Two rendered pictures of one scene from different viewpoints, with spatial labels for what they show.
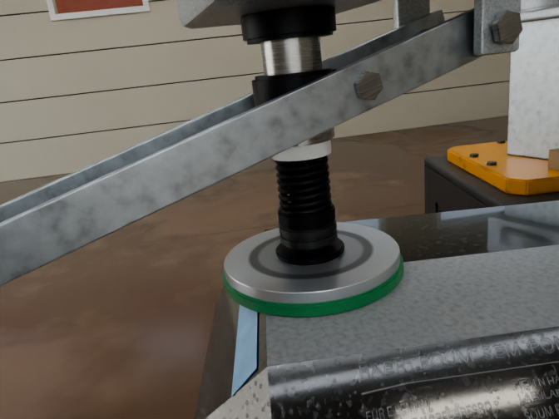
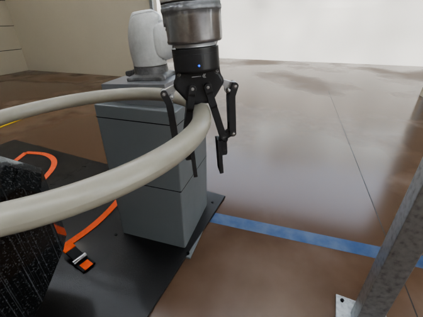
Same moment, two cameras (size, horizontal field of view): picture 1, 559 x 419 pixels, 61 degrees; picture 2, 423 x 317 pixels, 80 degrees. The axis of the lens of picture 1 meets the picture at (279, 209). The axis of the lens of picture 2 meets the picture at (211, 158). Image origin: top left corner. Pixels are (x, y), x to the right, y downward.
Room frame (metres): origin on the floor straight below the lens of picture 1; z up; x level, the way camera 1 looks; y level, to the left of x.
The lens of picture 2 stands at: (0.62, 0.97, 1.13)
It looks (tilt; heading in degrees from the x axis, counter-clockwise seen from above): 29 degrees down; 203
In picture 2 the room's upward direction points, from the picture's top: straight up
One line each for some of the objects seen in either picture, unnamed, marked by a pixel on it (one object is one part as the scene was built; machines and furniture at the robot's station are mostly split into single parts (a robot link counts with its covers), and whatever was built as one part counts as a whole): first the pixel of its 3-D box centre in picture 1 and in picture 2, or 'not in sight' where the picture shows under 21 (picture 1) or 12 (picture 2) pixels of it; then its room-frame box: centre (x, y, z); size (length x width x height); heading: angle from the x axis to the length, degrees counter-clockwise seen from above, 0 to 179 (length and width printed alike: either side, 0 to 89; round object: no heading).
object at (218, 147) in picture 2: not in sight; (219, 155); (0.21, 0.81, 0.90); 0.03 x 0.01 x 0.07; 32
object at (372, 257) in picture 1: (310, 255); not in sight; (0.54, -0.03, 0.89); 0.21 x 0.21 x 0.01
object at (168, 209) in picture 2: not in sight; (162, 165); (-0.40, 0.23, 0.40); 0.50 x 0.50 x 0.80; 6
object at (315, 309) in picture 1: (310, 258); not in sight; (0.54, -0.03, 0.89); 0.22 x 0.22 x 0.04
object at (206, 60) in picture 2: not in sight; (197, 75); (0.23, 0.78, 1.05); 0.08 x 0.07 x 0.09; 122
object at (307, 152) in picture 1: (299, 139); not in sight; (0.54, -0.03, 1.04); 0.07 x 0.07 x 0.04
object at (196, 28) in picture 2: not in sight; (192, 26); (0.23, 0.77, 1.12); 0.09 x 0.09 x 0.06
